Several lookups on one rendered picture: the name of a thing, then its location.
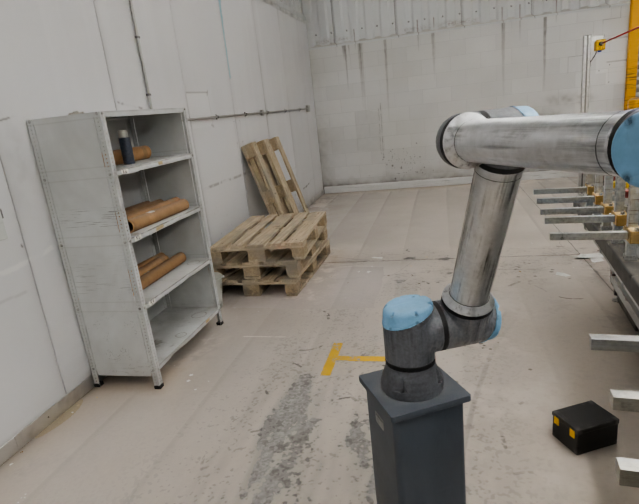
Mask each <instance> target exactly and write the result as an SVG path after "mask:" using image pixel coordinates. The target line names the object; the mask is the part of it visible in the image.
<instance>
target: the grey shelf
mask: <svg viewBox="0 0 639 504"><path fill-rule="evenodd" d="M181 114H182V117H181ZM133 119H134V121H133ZM125 120H126V121H125ZM182 120H183V123H182ZM26 122H27V126H28V130H29V134H30V138H31V142H32V145H33V149H34V153H35V157H36V161H37V165H38V169H39V172H40V176H41V180H42V184H43V188H44V192H45V195H46V199H47V203H48V207H49V211H50V215H51V218H52V222H53V226H54V230H55V234H56V238H57V241H58V245H59V249H60V253H61V257H62V261H63V265H64V268H65V272H66V276H67V280H68V284H69V288H70V291H71V295H72V299H73V303H74V307H75V311H76V314H77V318H78V322H79V326H80V330H81V334H82V338H83V341H84V345H85V349H86V353H87V357H88V361H89V364H90V368H91V372H92V376H93V380H94V387H101V386H102V385H103V384H104V382H103V381H99V378H98V375H109V376H146V377H152V378H153V382H154V388H155V389H162V387H163V386H164V383H163V381H162V376H161V372H160V369H161V368H162V367H163V366H164V365H165V364H166V363H167V362H168V360H169V359H170V358H171V357H172V356H173V354H174V353H175V352H177V351H178V350H179V349H180V348H181V347H183V346H184V345H185V344H186V343H187V342H188V341H190V340H191V339H192V338H193V337H194V336H195V335H196V334H197V333H198V332H199V331H200V330H201V329H202V328H203V327H204V326H205V325H206V324H207V323H208V322H209V321H210V320H211V319H212V318H213V317H214V316H215V315H216V314H217V318H218V322H217V323H216V324H217V325H222V324H223V323H224V322H223V321H222V315H221V309H220V303H219V298H218V292H217V286H216V280H215V275H214V269H213V263H212V257H211V252H210V246H209V240H208V234H207V229H206V223H205V217H204V211H203V206H202V200H201V194H200V188H199V183H198V177H197V171H196V165H195V160H194V154H193V148H192V142H191V137H190V131H189V125H188V119H187V114H186V108H163V109H141V110H118V111H98V112H90V113H82V114H74V115H66V116H58V117H49V118H41V119H33V120H26ZM134 124H135V126H134ZM126 125H127V126H126ZM183 125H184V129H183ZM132 127H133V128H132ZM135 129H136V131H135ZM120 130H128V133H129V137H130V140H131V144H132V147H137V146H138V144H139V146H143V145H146V146H148V147H149V148H150V149H151V156H150V158H147V159H143V160H138V161H135V163H134V164H128V165H124V163H123V164H119V165H115V160H114V156H113V150H119V149H120V144H119V139H118V138H119V137H118V132H117V131H120ZM184 131H185V134H184ZM133 133H134V134H133ZM136 134H137V136H136ZM134 136H135V137H134ZM185 137H186V140H185ZM137 139H138V141H137ZM135 142H136V143H135ZM186 142H187V146H186ZM187 148H188V151H187ZM102 154H103V157H102ZM105 154H106V155H105ZM106 158H107V159H106ZM191 158H192V159H191ZM103 159H104V161H103ZM189 159H190V163H189ZM107 162H108V163H107ZM112 162H113V163H112ZM104 163H105V166H104ZM192 164H193V165H192ZM190 165H191V168H190ZM108 166H109V167H108ZM143 170H144V171H143ZM193 170H194V171H193ZM141 171H142V172H141ZM191 171H192V174H191ZM136 173H137V174H136ZM144 173H145V176H144ZM192 176H193V180H192ZM142 177H143V178H142ZM137 178H138V179H137ZM145 178H146V181H145ZM143 180H144V181H143ZM195 181H196V182H195ZM193 182H194V185H193ZM146 183H147V186H146ZM196 187H197V188H196ZM147 188H148V190H147ZM194 188H195V191H194ZM145 191H146V192H145ZM148 193H149V195H148ZM195 193H196V197H195ZM197 193H198V194H197ZM146 197H147V198H146ZM174 197H178V198H180V199H186V200H187V201H188V202H189V208H188V209H187V210H185V211H182V212H180V213H177V214H175V215H173V216H170V217H168V218H166V219H163V220H161V221H158V222H156V223H154V224H151V225H149V226H147V227H144V228H142V229H140V230H137V231H135V232H132V233H130V229H129V225H128V220H127V215H126V211H125V208H127V207H130V206H133V205H136V204H139V203H142V202H145V201H150V202H152V201H155V200H158V199H162V200H163V201H165V200H168V199H171V198H174ZM149 198H150V200H149ZM196 199H197V202H196ZM199 204H200V205H199ZM197 205H198V206H197ZM115 212H116V215H115ZM118 212H119V214H118ZM123 212H124V213H123ZM198 212H199V214H198ZM119 216H120V217H119ZM199 216H200V219H199ZM116 217H117V219H116ZM120 220H121V221H120ZM117 221H118V224H117ZM202 221H203V222H202ZM200 222H201V225H200ZM121 224H122V225H121ZM118 226H119V228H118ZM121 227H122V228H121ZM201 227H202V230H201ZM119 230H120V232H119ZM127 230H128V231H127ZM156 233H157V235H156ZM202 233H203V236H202ZM154 235H155V236H154ZM149 236H150V237H149ZM157 238H158V240H157ZM203 239H204V242H203ZM155 240H156V241H155ZM158 243H159V245H158ZM204 244H205V247H204ZM156 245H157V246H156ZM159 247H160V250H159ZM205 250H206V253H205ZM160 252H162V253H164V254H165V255H167V256H168V257H169V258H171V257H172V256H174V255H175V254H177V253H179V252H182V253H184V254H185V255H186V261H185V262H183V263H182V264H181V265H179V266H178V267H176V268H175V269H173V270H172V271H170V272H169V273H167V274H166V275H164V276H163V277H161V278H160V279H158V280H157V281H155V282H154V283H153V284H151V285H150V286H148V287H147V288H145V289H144V290H143V289H142V284H141V280H140V275H139V271H138V266H137V264H139V263H141V262H143V261H145V260H147V259H149V258H151V257H152V256H154V255H156V254H158V253H160ZM206 256H207V258H206ZM135 266H136V267H135ZM208 267H209V270H208ZM210 267H211V268H210ZM128 271H129V273H128ZM131 271H132V272H131ZM209 273H210V276H209ZM132 274H133V275H132ZM129 275H130V277H129ZM133 278H134V279H133ZM210 278H211V281H210ZM130 280H131V282H130ZM138 280H139V281H138ZM133 281H134V282H133ZM131 284H132V286H131ZM211 284H212V287H211ZM134 285H135V286H134ZM132 288H133V291H132ZM135 288H136V289H135ZM140 290H141V291H140ZM212 290H213V293H212ZM133 293H134V295H133ZM168 293H169V294H168ZM166 294H167V295H166ZM213 295H214V298H213ZM169 297H170V299H169ZM167 299H168V300H167ZM214 301H215V304H214ZM170 302H171V304H170ZM168 304H169V305H168ZM219 318H220V319H219ZM158 372H159V373H158ZM97 373H98V374H97ZM154 373H155V374H154ZM151 374H152V376H151ZM154 376H155V377H154ZM155 379H156V380H155ZM160 381H161V382H160Z"/></svg>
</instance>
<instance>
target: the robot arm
mask: <svg viewBox="0 0 639 504"><path fill-rule="evenodd" d="M436 149H437V152H438V154H439V156H440V157H441V158H442V160H443V161H444V162H445V163H447V164H448V165H450V166H452V167H455V168H460V169H472V168H474V173H473V178H472V183H471V188H470V193H469V198H468V203H467V208H466V213H465V217H464V222H463V227H462V232H461V237H460V242H459V247H458V252H457V257H456V262H455V267H454V272H453V277H452V282H451V283H450V284H448V285H447V286H446V287H445V288H444V289H443V292H442V296H441V299H440V300H435V301H432V300H431V299H430V298H429V297H427V296H420V295H416V294H413V295H404V296H400V297H397V298H394V299H392V300H390V301H389V302H388V303H387V304H386V305H385V306H384V308H383V319H382V325H383V336H384V349H385V362H386V363H385V366H384V369H383V372H382V375H381V380H380V381H381V389H382V391H383V392H384V393H385V394H386V395H387V396H389V397H390V398H392V399H395V400H398V401H403V402H421V401H426V400H429V399H432V398H434V397H436V396H437V395H439V394H440V393H441V391H442V390H443V377H442V374H441V372H440V370H439V368H438V366H437V364H436V360H435V352H438V351H443V350H447V349H452V348H457V347H462V346H467V345H471V344H476V343H483V342H486V341H488V340H491V339H493V338H495V337H496V336H497V335H498V333H499V331H500V329H501V323H502V316H501V311H499V310H498V308H499V304H498V302H497V300H496V299H495V298H494V296H493V295H492V293H491V288H492V284H493V281H494V277H495V273H496V270H497V266H498V262H499V259H500V255H501V251H502V248H503V244H504V240H505V237H506V233H507V229H508V226H509V222H510V218H511V215H512V211H513V207H514V204H515V200H516V196H517V193H518V189H519V185H520V182H521V178H522V174H523V171H524V170H525V168H533V169H543V170H553V171H563V172H573V173H583V174H593V175H603V176H613V177H620V178H622V179H623V180H625V181H626V182H627V183H629V184H630V185H632V186H635V187H638V188H639V108H634V109H631V110H625V111H608V112H592V113H576V114H560V115H544V116H539V114H538V113H537V112H536V111H535V110H534V109H532V108H531V107H528V106H510V107H506V108H498V109H490V110H482V111H472V112H464V113H458V114H455V115H452V116H451V117H449V118H447V119H446V120H445V121H444V122H443V123H442V125H441V126H440V128H439V130H438V132H437V135H436ZM406 372H407V373H406Z"/></svg>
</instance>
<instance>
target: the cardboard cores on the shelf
mask: <svg viewBox="0 0 639 504"><path fill-rule="evenodd" d="M132 149H133V154H134V159H135V161H138V160H143V159H147V158H150V156H151V149H150V148H149V147H148V146H146V145H143V146H137V147H132ZM113 156H114V160H115V165H119V164H123V158H122V153H121V149H119V150H113ZM188 208H189V202H188V201H187V200H186V199H180V198H178V197H174V198H171V199H168V200H165V201H163V200H162V199H158V200H155V201H152V202H150V201H145V202H142V203H139V204H136V205H133V206H130V207H127V208H125V211H126V215H127V220H128V225H129V229H130V233H132V232H135V231H137V230H140V229H142V228H144V227H147V226H149V225H151V224H154V223H156V222H158V221H161V220H163V219H166V218H168V217H170V216H173V215H175V214H177V213H180V212H182V211H185V210H187V209H188ZM185 261H186V255H185V254H184V253H182V252H179V253H177V254H175V255H174V256H172V257H171V258H169V257H168V256H167V255H165V254H164V253H162V252H160V253H158V254H156V255H154V256H152V257H151V258H149V259H147V260H145V261H143V262H141V263H139V264H137V266H138V271H139V275H140V280H141V284H142V289H143V290H144V289H145V288H147V287H148V286H150V285H151V284H153V283H154V282H155V281H157V280H158V279H160V278H161V277H163V276H164V275H166V274H167V273H169V272H170V271H172V270H173V269H175V268H176V267H178V266H179V265H181V264H182V263H183V262H185Z"/></svg>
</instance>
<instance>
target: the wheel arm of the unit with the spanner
mask: <svg viewBox="0 0 639 504"><path fill-rule="evenodd" d="M615 474H616V478H617V481H618V484H619V485H621V486H629V487H637V488H639V460H638V459H629V458H621V457H616V462H615Z"/></svg>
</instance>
